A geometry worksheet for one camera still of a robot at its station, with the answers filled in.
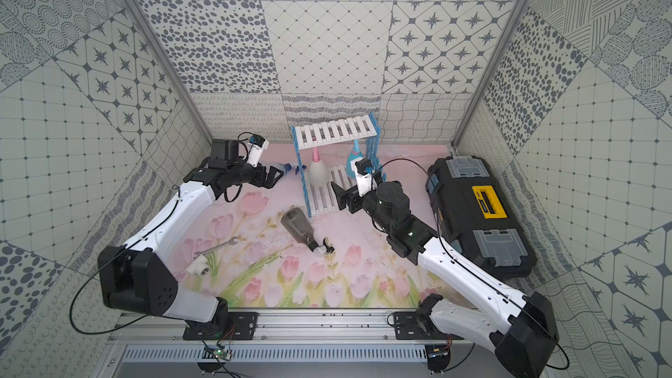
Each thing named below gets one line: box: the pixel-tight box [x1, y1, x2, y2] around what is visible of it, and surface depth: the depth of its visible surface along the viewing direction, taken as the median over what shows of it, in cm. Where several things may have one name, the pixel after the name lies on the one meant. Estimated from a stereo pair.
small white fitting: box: [185, 254, 211, 276], surface depth 85 cm
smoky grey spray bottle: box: [280, 207, 335, 254], surface depth 91 cm
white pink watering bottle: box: [307, 147, 331, 188], surface depth 100 cm
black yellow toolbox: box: [427, 156, 538, 279], surface depth 81 cm
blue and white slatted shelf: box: [290, 112, 387, 219], surface depth 90 cm
